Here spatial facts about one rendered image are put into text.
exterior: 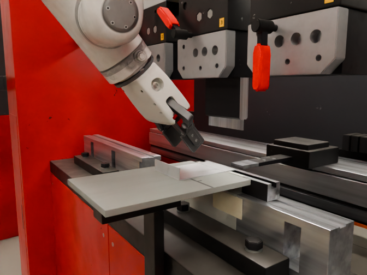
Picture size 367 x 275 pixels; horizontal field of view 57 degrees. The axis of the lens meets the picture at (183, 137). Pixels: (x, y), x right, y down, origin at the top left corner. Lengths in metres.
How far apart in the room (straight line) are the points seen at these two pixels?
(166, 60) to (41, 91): 0.71
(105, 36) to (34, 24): 0.96
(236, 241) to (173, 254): 0.11
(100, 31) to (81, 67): 0.97
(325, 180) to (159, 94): 0.44
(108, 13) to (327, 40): 0.27
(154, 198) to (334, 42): 0.31
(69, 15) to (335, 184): 0.61
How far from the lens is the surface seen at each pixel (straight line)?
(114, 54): 0.51
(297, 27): 0.49
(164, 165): 0.61
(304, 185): 0.84
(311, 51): 0.47
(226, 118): 0.65
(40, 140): 1.38
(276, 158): 0.75
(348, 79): 1.07
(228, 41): 0.59
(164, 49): 0.75
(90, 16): 0.44
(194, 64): 0.66
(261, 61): 0.48
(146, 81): 0.52
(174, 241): 0.65
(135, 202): 0.48
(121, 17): 0.43
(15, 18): 1.37
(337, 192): 0.79
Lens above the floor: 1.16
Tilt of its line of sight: 9 degrees down
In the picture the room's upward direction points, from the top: straight up
